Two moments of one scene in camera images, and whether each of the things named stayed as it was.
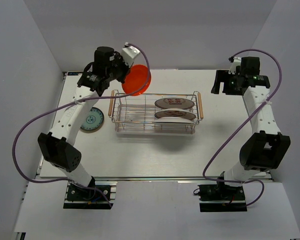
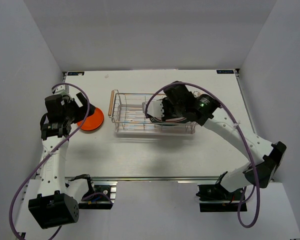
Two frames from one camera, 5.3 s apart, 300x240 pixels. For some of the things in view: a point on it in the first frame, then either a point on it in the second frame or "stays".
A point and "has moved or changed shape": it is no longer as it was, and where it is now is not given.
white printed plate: [176, 112] has moved or changed shape
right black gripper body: [234, 78] → [171, 111]
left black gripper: [118, 58] → [82, 110]
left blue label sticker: [73, 73] stays
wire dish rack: [155, 113] stays
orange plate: [137, 80] → [92, 122]
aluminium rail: [154, 179] stays
